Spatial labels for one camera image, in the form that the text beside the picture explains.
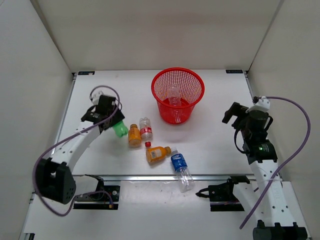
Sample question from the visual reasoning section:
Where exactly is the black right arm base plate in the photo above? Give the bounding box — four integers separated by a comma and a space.
195, 175, 250, 212

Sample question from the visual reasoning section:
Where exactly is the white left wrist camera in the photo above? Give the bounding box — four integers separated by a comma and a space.
89, 91, 104, 106

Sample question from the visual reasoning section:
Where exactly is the clear bottle white cap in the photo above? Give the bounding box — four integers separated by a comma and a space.
166, 84, 182, 107

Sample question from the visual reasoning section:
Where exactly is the orange juice bottle barcode label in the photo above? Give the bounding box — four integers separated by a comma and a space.
145, 146, 172, 164

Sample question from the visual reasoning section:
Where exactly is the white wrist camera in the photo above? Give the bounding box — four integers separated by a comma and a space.
89, 91, 104, 106
245, 96, 271, 113

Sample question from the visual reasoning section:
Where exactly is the green plastic soda bottle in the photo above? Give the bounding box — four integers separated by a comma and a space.
112, 120, 129, 138

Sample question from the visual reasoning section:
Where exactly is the clear bottle red label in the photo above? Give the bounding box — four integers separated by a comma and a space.
139, 117, 153, 148

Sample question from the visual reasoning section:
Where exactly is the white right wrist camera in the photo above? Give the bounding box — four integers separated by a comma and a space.
245, 96, 271, 113

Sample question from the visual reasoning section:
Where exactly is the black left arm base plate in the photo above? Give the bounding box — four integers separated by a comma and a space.
73, 183, 121, 211

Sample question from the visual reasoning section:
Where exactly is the aluminium table edge rail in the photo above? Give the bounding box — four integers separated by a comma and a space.
72, 174, 256, 182

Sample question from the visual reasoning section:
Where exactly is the clear bottle blue label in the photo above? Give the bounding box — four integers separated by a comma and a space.
170, 147, 195, 193

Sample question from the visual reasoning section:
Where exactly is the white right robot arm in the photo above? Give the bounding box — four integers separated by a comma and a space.
222, 97, 308, 240

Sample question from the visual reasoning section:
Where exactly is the red plastic mesh bin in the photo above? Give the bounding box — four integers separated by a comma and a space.
151, 67, 205, 125

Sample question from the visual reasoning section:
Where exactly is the orange juice bottle upright-lying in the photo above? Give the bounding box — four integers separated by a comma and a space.
128, 124, 142, 148

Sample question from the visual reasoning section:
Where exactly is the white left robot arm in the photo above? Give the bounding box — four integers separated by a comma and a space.
35, 94, 125, 205

